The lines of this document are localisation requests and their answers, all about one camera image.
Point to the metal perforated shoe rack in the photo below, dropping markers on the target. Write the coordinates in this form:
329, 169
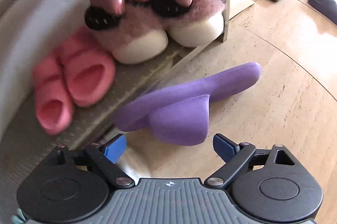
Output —
31, 30

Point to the pink slide slipper right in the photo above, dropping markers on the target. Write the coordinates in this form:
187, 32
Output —
89, 70

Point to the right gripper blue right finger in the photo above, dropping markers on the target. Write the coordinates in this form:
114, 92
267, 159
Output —
224, 147

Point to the pink fluffy slipper left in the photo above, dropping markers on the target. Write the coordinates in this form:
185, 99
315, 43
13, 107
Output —
129, 29

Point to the black teal running sneaker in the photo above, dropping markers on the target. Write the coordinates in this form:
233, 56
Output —
18, 218

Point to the pink fluffy slipper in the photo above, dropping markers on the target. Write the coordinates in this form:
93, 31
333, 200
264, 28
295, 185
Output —
129, 29
191, 23

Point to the pink slide slipper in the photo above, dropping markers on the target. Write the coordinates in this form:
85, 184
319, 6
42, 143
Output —
89, 70
53, 105

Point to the pink fluffy slipper right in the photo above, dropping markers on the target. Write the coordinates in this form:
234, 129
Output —
191, 23

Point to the black slippers on floor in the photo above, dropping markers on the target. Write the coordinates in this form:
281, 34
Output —
327, 7

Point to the pink slide slipper left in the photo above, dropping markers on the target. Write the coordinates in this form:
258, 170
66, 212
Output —
53, 105

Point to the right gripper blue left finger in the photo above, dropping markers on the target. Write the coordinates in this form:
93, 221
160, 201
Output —
114, 148

